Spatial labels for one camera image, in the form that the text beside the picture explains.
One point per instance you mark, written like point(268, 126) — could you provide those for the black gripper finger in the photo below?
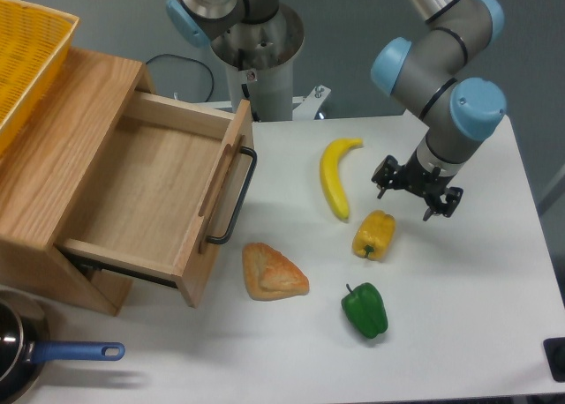
point(442, 202)
point(388, 176)

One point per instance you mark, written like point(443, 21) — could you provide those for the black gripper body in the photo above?
point(418, 180)

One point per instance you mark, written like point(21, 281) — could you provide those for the yellow bell pepper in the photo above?
point(374, 236)

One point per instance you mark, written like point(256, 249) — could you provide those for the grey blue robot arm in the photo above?
point(459, 114)

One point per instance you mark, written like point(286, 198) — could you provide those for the green bell pepper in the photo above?
point(364, 307)

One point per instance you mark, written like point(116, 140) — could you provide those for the yellow banana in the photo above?
point(330, 180)

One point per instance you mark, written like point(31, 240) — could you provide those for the triangular pastry bread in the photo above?
point(270, 276)

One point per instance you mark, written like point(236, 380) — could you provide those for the black corner fixture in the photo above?
point(555, 350)

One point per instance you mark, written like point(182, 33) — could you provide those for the open wooden drawer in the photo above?
point(169, 174)

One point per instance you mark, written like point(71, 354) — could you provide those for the wooden drawer cabinet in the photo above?
point(45, 170)

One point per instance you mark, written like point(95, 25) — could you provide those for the yellow plastic basket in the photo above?
point(35, 41)

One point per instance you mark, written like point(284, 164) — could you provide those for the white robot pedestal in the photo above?
point(258, 61)

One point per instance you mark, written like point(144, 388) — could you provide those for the black drawer handle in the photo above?
point(226, 236)

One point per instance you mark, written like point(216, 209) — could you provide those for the black pan blue handle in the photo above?
point(26, 346)

